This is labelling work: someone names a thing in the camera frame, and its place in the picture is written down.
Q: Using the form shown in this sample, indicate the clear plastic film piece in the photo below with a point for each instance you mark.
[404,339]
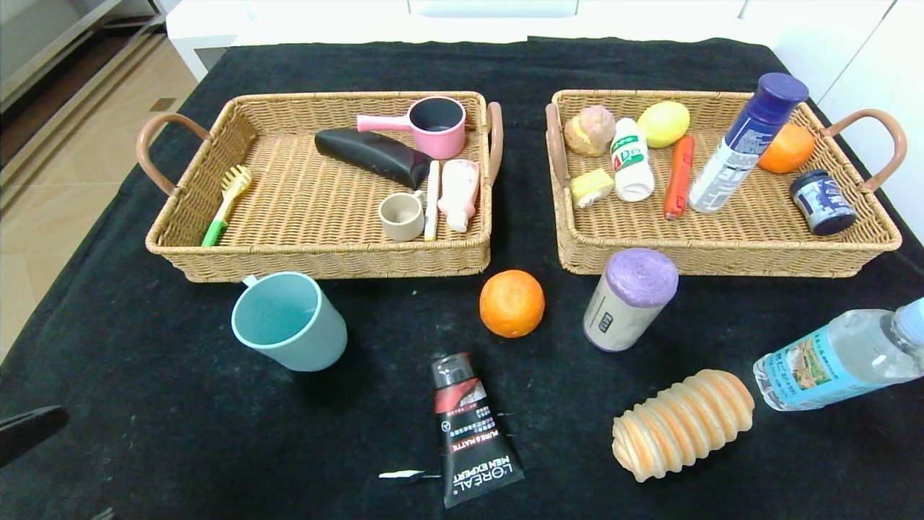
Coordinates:
[401,474]

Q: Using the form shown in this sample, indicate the cream puff bun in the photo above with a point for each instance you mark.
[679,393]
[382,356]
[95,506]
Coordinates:
[588,130]

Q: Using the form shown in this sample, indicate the white low cabinet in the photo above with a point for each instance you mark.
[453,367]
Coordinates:
[505,25]

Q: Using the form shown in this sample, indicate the dark blue jar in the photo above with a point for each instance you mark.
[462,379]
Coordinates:
[823,202]

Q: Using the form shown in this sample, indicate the pink and white bottle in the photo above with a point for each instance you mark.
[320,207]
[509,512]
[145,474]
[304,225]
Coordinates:
[459,191]

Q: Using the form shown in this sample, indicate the black L'Oreal tube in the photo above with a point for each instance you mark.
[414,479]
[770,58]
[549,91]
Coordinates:
[476,448]

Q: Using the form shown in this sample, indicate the striped bread loaf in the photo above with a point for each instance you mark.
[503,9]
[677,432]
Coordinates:
[678,426]

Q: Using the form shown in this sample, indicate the yellow cake slice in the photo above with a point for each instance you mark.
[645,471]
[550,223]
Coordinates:
[592,186]

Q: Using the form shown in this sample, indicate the yellow lemon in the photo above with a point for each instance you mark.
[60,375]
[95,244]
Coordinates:
[664,124]

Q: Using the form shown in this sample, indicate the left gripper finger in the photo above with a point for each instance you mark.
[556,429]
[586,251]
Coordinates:
[32,430]

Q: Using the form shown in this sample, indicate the blue and white spray can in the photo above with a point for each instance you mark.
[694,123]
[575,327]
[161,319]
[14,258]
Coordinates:
[743,141]

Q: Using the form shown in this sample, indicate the clear water bottle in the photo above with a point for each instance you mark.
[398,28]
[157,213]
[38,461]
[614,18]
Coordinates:
[830,361]

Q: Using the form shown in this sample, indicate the purple bag roll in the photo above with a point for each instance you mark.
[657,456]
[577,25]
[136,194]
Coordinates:
[628,310]

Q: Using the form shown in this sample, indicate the orange red sausage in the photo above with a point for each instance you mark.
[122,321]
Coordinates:
[678,180]

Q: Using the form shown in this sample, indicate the orange fruit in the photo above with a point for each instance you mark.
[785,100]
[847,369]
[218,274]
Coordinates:
[511,303]
[790,152]

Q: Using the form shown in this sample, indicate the white stick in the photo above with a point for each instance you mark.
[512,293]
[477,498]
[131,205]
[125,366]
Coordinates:
[432,202]

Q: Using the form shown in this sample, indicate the white bottle with green label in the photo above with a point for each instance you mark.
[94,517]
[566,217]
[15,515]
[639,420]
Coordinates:
[632,170]

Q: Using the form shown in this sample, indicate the teal mug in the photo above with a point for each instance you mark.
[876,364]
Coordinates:
[310,339]

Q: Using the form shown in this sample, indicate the pink toy saucepan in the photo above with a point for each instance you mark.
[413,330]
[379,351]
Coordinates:
[440,144]

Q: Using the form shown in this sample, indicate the small beige cup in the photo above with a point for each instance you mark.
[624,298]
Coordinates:
[401,227]

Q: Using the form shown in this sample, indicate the black curved pouch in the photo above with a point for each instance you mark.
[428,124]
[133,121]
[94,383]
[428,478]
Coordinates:
[368,153]

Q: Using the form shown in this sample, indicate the grey metal shelf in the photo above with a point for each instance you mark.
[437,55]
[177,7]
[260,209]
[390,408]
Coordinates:
[43,43]

